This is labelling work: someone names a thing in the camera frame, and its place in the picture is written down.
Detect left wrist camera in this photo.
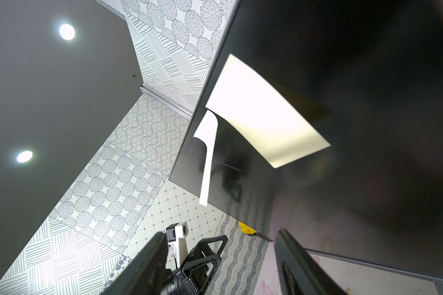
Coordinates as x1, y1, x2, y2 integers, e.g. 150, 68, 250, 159
166, 222, 189, 268

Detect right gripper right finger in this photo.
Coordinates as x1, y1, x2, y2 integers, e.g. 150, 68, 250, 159
274, 229, 345, 295

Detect green sticky note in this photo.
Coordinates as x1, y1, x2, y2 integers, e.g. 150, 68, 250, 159
194, 110, 218, 207

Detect pale yellow sticky note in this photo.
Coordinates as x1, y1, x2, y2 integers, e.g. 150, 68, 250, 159
206, 55, 330, 168

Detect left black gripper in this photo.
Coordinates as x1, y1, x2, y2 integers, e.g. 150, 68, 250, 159
160, 235, 228, 295

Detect yellow black toolbox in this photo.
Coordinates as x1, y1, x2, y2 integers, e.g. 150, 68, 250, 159
238, 221, 273, 242

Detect black computer monitor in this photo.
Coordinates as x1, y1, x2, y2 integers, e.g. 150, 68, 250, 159
169, 1, 443, 281

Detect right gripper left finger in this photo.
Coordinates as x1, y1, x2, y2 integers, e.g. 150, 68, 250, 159
103, 232, 169, 295

